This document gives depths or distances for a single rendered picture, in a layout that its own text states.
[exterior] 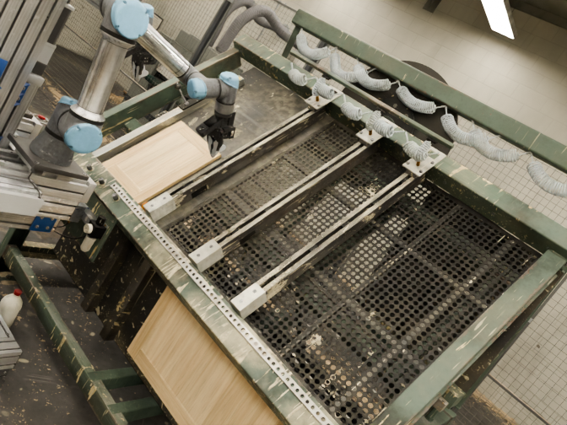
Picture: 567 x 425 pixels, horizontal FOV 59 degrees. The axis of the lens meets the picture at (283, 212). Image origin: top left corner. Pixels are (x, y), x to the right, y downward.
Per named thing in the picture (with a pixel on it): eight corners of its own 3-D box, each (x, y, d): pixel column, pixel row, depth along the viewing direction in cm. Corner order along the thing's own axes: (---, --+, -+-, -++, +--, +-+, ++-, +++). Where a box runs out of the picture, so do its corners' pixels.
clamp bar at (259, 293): (229, 306, 200) (220, 272, 182) (425, 161, 245) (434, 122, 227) (245, 323, 194) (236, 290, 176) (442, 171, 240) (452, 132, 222)
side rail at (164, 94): (78, 143, 280) (70, 128, 272) (235, 61, 322) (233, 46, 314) (82, 148, 277) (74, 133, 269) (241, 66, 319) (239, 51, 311)
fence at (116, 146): (94, 158, 262) (91, 153, 259) (240, 80, 299) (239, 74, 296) (98, 163, 260) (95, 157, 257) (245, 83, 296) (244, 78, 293)
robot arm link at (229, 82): (215, 70, 193) (234, 70, 197) (210, 96, 199) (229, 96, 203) (224, 78, 188) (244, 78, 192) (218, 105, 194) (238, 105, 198)
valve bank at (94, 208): (22, 198, 248) (45, 158, 244) (49, 203, 260) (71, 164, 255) (65, 260, 222) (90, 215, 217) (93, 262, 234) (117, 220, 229)
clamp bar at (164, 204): (144, 212, 235) (129, 176, 217) (330, 100, 280) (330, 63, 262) (155, 225, 230) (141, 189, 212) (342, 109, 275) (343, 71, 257)
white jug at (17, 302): (-13, 315, 249) (4, 283, 245) (7, 315, 257) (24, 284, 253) (-6, 329, 244) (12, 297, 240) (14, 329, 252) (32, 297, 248)
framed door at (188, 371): (130, 349, 248) (126, 350, 246) (186, 260, 238) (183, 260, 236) (240, 507, 201) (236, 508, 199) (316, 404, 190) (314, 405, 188)
